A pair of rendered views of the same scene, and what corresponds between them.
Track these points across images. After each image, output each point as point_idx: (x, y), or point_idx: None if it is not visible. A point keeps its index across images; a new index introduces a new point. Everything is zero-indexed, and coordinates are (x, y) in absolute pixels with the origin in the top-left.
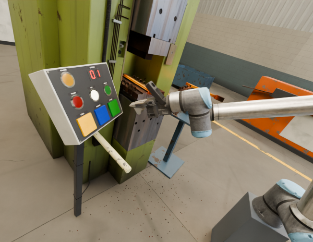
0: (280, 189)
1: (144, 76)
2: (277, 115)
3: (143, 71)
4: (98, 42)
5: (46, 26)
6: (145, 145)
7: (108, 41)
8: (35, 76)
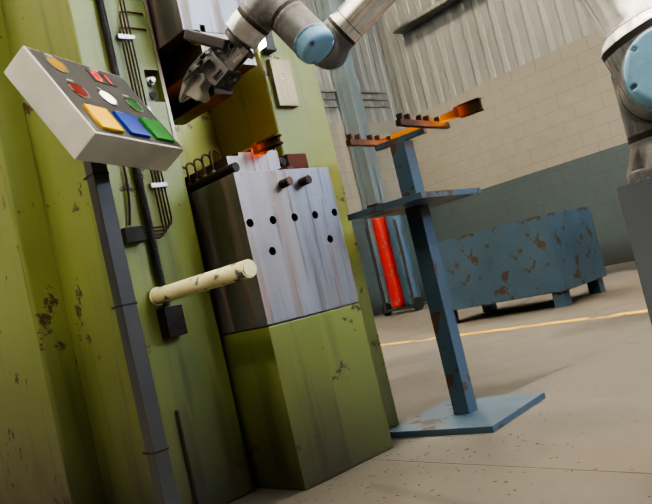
0: (614, 80)
1: None
2: None
3: None
4: None
5: (8, 136)
6: (330, 321)
7: (120, 73)
8: (14, 64)
